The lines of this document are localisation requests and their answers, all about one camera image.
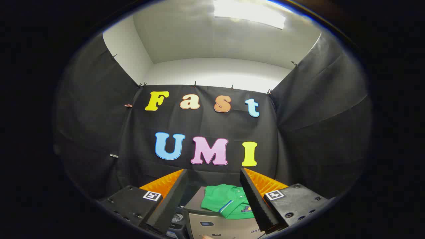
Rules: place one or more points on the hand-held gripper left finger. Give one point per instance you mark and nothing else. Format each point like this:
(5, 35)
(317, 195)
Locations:
(171, 202)

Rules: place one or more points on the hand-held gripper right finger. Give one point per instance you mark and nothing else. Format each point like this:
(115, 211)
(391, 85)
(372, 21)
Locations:
(257, 202)

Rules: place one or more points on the green polo shirt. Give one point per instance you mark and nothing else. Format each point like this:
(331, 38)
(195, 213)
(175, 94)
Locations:
(225, 199)

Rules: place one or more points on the black backdrop cloth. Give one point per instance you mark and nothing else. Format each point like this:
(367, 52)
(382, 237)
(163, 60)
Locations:
(206, 126)

